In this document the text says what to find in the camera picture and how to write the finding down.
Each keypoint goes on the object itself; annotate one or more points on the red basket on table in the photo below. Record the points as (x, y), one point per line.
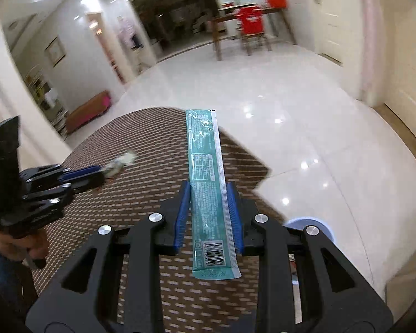
(280, 4)

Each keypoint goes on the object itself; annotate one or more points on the blue plastic trash bin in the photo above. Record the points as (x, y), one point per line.
(300, 223)

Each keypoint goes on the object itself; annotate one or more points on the brown dotted tablecloth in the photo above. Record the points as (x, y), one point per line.
(157, 136)

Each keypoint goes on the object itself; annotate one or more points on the teal long wrapper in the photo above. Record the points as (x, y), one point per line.
(214, 253)

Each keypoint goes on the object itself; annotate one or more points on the person left hand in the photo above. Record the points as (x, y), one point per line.
(35, 245)

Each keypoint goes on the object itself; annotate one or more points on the red covered chair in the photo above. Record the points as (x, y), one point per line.
(251, 26)

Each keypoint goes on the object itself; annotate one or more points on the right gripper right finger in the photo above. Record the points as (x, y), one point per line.
(305, 283)

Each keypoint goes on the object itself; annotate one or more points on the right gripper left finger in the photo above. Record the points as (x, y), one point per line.
(112, 282)

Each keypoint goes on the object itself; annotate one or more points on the wooden dining table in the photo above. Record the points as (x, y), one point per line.
(229, 17)

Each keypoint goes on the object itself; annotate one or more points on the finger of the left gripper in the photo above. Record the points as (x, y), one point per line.
(84, 183)
(92, 173)

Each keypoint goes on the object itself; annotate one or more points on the blue white wrapper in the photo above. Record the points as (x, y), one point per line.
(115, 166)

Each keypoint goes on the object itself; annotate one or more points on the framed wall picture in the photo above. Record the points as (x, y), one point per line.
(55, 51)

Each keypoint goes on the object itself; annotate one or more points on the white panel door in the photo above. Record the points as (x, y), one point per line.
(328, 28)

